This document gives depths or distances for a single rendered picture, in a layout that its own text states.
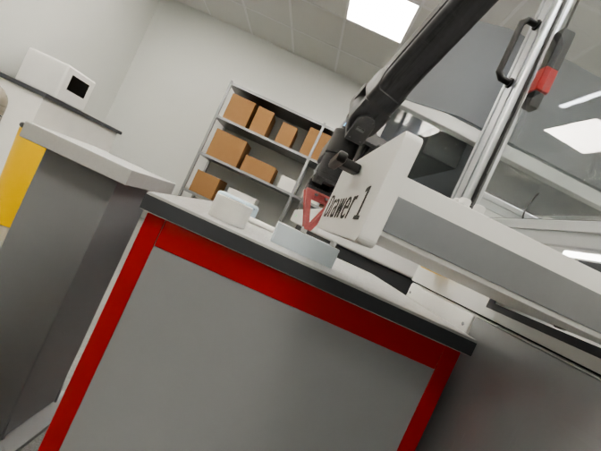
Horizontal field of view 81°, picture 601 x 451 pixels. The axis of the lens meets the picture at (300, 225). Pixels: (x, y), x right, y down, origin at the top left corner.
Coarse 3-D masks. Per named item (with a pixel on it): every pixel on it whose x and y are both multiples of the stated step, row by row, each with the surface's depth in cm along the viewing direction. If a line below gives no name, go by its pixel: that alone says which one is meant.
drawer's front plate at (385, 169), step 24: (384, 144) 38; (408, 144) 31; (384, 168) 33; (408, 168) 31; (336, 192) 55; (360, 192) 38; (384, 192) 31; (360, 216) 34; (384, 216) 31; (360, 240) 31
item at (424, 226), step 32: (416, 192) 33; (416, 224) 33; (448, 224) 33; (480, 224) 34; (416, 256) 39; (448, 256) 34; (480, 256) 34; (512, 256) 34; (544, 256) 35; (480, 288) 44; (512, 288) 34; (544, 288) 34; (576, 288) 35; (544, 320) 51; (576, 320) 35
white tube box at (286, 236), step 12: (276, 228) 64; (288, 228) 64; (276, 240) 64; (288, 240) 64; (300, 240) 65; (312, 240) 65; (300, 252) 65; (312, 252) 65; (324, 252) 65; (336, 252) 65; (324, 264) 65
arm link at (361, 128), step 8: (360, 120) 61; (368, 120) 61; (352, 128) 62; (360, 128) 62; (368, 128) 62; (344, 136) 64; (352, 136) 63; (360, 136) 63; (376, 136) 68; (360, 144) 64; (368, 144) 66; (376, 144) 66; (368, 152) 68
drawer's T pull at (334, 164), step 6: (342, 150) 42; (336, 156) 43; (342, 156) 42; (330, 162) 47; (336, 162) 43; (342, 162) 42; (348, 162) 44; (354, 162) 44; (342, 168) 46; (348, 168) 44; (354, 168) 44; (360, 168) 44
